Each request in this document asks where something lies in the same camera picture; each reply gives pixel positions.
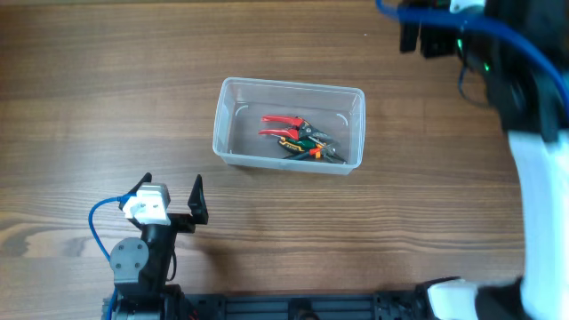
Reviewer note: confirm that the silver socket wrench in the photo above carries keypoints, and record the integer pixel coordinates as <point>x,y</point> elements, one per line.
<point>326,148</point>

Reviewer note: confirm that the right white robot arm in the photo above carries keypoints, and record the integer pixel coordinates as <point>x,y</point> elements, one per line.
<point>520,50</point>

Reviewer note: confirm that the black aluminium base frame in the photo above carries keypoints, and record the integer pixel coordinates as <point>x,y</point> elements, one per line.
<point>383,305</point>

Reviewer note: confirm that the red handled pruning shears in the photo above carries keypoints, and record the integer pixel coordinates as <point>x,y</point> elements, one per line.
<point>297,128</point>

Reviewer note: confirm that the clear plastic container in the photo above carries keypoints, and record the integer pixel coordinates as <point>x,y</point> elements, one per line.
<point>335,110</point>

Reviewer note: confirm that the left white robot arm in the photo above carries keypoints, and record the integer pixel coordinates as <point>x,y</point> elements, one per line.
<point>144,266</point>

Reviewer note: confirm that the green screwdriver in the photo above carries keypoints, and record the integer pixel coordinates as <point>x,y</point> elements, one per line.
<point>298,146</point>

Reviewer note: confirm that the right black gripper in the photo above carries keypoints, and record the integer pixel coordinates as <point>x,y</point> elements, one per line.
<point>436,43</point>

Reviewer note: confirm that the orange black pliers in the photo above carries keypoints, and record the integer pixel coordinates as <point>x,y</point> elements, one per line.
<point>333,158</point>

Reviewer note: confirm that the black red screwdriver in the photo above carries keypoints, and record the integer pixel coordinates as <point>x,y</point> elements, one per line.
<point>311,153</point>

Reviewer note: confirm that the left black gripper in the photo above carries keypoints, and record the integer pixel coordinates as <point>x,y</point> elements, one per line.
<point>186,222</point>

